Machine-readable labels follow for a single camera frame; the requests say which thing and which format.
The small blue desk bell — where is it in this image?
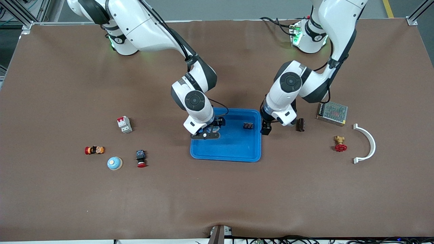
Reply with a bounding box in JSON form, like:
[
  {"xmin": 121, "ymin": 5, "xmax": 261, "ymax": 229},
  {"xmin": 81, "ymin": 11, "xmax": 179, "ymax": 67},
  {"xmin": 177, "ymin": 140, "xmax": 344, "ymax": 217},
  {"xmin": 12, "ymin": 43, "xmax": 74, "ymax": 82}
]
[{"xmin": 107, "ymin": 156, "xmax": 123, "ymax": 171}]

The blue plastic tray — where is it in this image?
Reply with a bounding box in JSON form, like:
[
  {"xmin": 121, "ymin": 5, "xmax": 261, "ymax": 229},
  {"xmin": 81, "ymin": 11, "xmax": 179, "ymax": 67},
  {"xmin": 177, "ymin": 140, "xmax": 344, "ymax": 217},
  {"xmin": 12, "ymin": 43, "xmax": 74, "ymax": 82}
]
[{"xmin": 190, "ymin": 107, "xmax": 262, "ymax": 162}]

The metal mesh power supply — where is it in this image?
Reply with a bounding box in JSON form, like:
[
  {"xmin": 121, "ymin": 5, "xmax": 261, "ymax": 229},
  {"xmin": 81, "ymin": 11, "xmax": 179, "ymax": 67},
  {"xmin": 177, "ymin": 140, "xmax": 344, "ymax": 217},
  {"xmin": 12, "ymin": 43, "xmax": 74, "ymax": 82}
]
[{"xmin": 316, "ymin": 100, "xmax": 349, "ymax": 127}]

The brown table mat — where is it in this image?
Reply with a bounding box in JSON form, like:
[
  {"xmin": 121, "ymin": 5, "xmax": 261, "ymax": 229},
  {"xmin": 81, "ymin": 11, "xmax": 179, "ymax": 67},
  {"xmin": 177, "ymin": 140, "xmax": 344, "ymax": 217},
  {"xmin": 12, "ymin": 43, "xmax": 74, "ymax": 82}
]
[{"xmin": 0, "ymin": 19, "xmax": 434, "ymax": 242}]

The brass valve red handwheel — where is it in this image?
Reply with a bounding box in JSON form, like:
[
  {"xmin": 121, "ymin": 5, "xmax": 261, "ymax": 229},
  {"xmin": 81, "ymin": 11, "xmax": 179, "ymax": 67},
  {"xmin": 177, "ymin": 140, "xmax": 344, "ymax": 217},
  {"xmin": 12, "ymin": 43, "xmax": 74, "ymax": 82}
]
[{"xmin": 334, "ymin": 136, "xmax": 348, "ymax": 152}]

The white red circuit breaker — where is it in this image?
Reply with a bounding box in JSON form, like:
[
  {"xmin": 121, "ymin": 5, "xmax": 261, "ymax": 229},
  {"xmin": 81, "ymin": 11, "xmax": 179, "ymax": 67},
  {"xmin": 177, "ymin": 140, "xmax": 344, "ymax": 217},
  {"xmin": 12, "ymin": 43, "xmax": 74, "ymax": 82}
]
[{"xmin": 117, "ymin": 116, "xmax": 133, "ymax": 134}]

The white half-round pipe clamp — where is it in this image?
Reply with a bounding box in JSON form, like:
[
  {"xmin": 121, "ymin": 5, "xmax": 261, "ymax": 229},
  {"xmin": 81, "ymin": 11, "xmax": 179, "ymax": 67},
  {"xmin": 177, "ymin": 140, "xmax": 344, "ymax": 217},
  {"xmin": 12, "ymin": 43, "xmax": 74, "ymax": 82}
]
[{"xmin": 353, "ymin": 123, "xmax": 376, "ymax": 164}]

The black base cable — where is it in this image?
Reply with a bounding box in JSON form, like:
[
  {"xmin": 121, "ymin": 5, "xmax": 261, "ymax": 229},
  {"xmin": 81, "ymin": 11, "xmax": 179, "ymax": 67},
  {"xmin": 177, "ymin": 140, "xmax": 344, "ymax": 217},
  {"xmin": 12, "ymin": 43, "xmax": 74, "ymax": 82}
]
[{"xmin": 259, "ymin": 16, "xmax": 294, "ymax": 34}]

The aluminium frame profile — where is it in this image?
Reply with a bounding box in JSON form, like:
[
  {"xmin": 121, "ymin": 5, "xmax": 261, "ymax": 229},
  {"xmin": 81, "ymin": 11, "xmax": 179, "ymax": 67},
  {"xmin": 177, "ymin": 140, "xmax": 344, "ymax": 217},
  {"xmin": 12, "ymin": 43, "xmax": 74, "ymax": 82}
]
[
  {"xmin": 0, "ymin": 0, "xmax": 51, "ymax": 31},
  {"xmin": 406, "ymin": 0, "xmax": 434, "ymax": 26}
]

